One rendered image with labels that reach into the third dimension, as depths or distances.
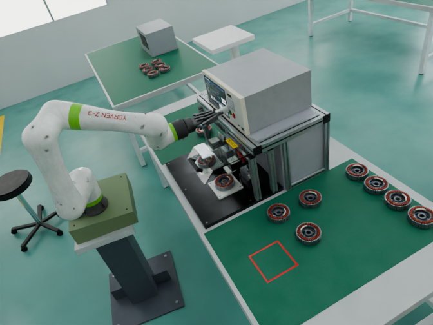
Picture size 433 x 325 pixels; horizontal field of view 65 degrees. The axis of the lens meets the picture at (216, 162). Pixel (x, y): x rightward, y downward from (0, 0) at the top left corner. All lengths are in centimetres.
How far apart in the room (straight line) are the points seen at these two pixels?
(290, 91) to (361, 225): 70
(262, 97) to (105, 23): 486
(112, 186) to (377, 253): 141
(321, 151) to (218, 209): 62
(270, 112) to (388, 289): 90
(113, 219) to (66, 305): 108
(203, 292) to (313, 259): 106
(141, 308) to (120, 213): 84
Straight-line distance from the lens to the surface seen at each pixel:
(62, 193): 164
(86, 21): 620
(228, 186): 184
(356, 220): 173
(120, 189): 202
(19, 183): 314
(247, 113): 160
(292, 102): 173
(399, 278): 158
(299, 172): 186
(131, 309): 254
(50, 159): 152
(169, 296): 248
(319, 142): 183
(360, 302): 150
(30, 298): 304
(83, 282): 286
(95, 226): 191
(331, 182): 190
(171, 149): 235
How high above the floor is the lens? 205
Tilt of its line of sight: 38 degrees down
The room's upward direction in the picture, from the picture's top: 14 degrees counter-clockwise
